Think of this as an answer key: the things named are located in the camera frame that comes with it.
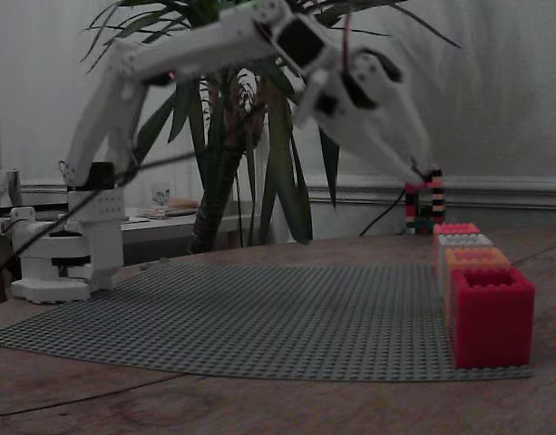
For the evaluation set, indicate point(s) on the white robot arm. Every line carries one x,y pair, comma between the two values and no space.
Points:
100,136

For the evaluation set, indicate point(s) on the large red lego block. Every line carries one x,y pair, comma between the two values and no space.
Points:
456,229

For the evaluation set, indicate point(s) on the grey lego block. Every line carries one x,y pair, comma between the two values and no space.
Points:
463,240

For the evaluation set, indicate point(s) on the orange lego block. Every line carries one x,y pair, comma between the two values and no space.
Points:
479,258

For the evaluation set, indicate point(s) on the grey Lego baseplate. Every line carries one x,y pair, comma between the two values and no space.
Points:
259,317

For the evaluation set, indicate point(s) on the tall green yucca plant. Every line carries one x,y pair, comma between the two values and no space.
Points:
223,181

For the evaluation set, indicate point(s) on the printed drinking glass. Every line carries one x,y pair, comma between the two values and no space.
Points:
160,195

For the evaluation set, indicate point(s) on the white low side table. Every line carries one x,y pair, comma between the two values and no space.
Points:
168,222

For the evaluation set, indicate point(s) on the multicolour Lego camera tower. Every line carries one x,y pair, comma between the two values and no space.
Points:
436,199

